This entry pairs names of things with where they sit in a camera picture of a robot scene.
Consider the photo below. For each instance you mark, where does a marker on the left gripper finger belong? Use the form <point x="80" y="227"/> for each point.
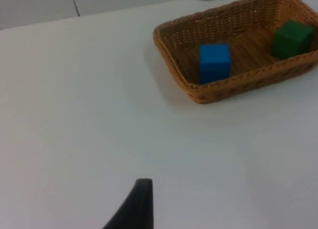
<point x="139" y="209"/>

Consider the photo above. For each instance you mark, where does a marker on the blue cube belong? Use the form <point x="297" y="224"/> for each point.
<point x="214" y="63"/>

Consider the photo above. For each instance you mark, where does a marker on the brown wicker basket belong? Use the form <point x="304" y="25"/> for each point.
<point x="238" y="65"/>

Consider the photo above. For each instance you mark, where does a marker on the green cube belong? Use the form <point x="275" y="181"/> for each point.
<point x="290" y="40"/>

